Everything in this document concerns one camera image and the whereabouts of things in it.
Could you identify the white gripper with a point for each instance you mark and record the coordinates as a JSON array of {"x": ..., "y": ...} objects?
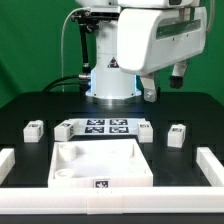
[{"x": 149, "y": 40}]

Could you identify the white square tabletop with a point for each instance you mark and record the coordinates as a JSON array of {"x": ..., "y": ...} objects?
[{"x": 99, "y": 164}]

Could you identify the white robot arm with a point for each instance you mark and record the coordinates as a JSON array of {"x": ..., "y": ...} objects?
[{"x": 108, "y": 83}]

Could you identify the white left fence piece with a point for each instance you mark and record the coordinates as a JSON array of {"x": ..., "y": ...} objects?
[{"x": 7, "y": 161}]

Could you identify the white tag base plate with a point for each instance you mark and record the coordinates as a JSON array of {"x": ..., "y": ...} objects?
[{"x": 106, "y": 126}]

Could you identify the black camera on stand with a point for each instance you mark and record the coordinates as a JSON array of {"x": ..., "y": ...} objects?
[{"x": 88, "y": 21}]

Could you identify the white front fence wall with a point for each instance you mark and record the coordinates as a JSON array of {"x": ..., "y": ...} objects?
[{"x": 111, "y": 200}]

